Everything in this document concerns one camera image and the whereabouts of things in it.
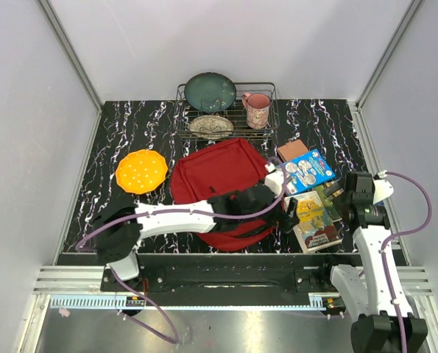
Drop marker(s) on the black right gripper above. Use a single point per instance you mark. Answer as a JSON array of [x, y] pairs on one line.
[[334, 187]]

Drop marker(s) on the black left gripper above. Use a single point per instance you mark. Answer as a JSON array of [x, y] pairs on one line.
[[278, 218]]

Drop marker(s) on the yellow teal Penguin paperback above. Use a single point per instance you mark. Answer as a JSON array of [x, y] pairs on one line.
[[315, 230]]

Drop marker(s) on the red backpack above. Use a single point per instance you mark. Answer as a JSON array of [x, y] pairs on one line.
[[214, 171]]

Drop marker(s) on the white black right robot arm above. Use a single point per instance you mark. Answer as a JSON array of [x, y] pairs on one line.
[[383, 320]]

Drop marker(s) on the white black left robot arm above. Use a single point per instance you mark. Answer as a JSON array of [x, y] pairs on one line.
[[114, 241]]

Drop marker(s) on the green landscape cover book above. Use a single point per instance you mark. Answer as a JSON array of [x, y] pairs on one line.
[[333, 206]]

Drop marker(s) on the blue treehouse comic book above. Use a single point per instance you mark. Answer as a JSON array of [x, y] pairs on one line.
[[306, 172]]

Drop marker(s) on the pink leather wallet notebook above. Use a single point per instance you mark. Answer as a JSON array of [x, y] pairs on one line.
[[291, 150]]

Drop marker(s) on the pink patterned mug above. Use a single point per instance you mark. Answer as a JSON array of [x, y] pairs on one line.
[[257, 106]]

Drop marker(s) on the beige patterned small plate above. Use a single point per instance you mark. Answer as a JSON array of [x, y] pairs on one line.
[[211, 127]]

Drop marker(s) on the dark teal plate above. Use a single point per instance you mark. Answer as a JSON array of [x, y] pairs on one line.
[[210, 92]]

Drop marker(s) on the orange dotted plate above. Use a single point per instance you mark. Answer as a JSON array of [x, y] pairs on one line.
[[141, 172]]

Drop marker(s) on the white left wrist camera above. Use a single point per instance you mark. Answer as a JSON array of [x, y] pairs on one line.
[[276, 178]]

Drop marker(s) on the black wire dish rack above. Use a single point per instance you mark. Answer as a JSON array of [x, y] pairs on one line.
[[184, 114]]

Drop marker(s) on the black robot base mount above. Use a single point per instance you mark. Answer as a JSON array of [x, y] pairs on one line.
[[231, 280]]

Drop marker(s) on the aluminium frame rail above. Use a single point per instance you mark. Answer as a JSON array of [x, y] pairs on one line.
[[69, 51]]

